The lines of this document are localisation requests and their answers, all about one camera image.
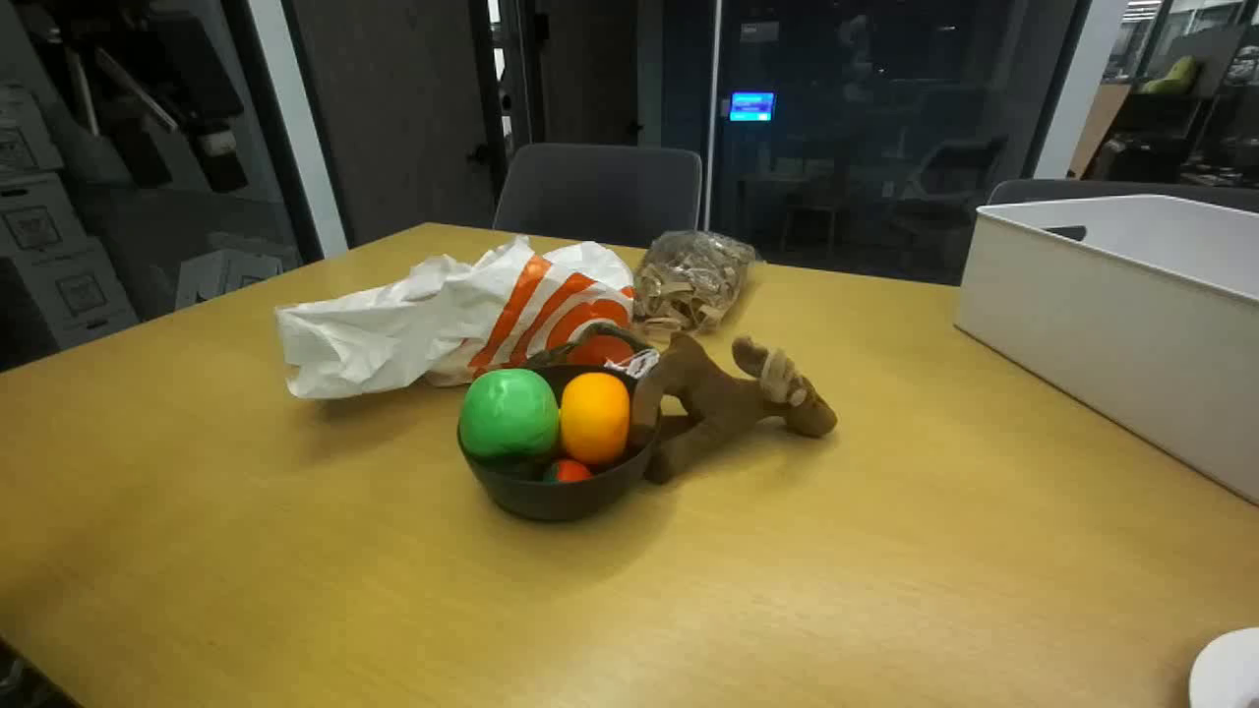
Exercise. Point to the orange toy fruit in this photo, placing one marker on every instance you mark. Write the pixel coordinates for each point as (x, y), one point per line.
(595, 418)

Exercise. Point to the small red toy strawberry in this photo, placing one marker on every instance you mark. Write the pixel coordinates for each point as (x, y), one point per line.
(571, 471)

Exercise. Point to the green toy ball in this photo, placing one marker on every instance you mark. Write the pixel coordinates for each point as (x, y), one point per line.
(508, 416)

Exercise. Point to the white plastic bag orange stripes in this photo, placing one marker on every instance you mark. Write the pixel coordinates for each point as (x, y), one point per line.
(396, 319)

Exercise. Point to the black bowl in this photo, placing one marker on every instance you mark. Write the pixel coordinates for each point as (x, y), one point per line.
(553, 502)

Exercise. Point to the brown plush animal toy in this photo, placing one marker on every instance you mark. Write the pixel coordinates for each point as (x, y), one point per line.
(712, 399)

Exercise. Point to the clear bag of nuts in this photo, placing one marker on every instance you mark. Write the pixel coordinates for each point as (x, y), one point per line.
(689, 279)

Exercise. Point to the grey office chair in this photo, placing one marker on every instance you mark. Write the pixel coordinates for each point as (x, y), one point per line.
(595, 190)

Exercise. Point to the blue lit screen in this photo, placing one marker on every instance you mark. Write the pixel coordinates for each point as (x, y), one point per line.
(754, 109)

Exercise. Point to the white rectangular box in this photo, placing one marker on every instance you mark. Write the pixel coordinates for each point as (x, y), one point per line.
(1115, 329)

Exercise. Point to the grey cardboard box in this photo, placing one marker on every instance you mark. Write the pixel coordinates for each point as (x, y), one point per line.
(24, 139)
(66, 300)
(41, 223)

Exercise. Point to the white plate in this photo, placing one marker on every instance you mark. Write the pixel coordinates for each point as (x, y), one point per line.
(1231, 671)

